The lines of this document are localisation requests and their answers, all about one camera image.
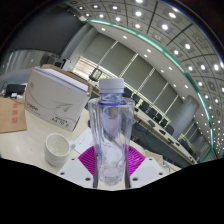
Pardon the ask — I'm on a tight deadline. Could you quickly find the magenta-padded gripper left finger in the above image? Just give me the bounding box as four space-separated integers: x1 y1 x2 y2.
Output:
56 145 100 189

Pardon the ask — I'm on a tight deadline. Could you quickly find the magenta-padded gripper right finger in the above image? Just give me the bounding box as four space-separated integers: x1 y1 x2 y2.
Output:
125 145 168 189

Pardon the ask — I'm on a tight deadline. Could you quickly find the clear plastic bottle white cap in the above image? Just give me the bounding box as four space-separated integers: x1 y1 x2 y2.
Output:
87 78 136 187

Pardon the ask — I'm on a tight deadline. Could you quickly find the white ceramic mug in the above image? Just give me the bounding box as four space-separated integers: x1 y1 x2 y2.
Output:
44 132 71 168

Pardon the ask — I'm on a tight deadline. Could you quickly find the curved conference desk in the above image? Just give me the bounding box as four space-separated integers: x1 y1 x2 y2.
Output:
89 79 198 166

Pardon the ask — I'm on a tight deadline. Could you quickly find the row of black office chairs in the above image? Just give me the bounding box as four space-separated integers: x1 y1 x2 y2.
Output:
123 86 178 136

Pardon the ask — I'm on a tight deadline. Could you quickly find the white copy paper box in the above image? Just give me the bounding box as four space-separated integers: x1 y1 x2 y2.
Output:
24 66 93 132

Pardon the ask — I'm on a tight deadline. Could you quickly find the brown cardboard envelope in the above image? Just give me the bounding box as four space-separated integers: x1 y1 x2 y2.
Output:
0 97 28 134

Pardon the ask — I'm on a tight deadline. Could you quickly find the black device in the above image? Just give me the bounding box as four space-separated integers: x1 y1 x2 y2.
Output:
5 83 27 98

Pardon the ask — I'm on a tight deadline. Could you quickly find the group of ceiling lights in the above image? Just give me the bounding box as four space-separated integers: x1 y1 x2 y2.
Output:
66 0 224 148

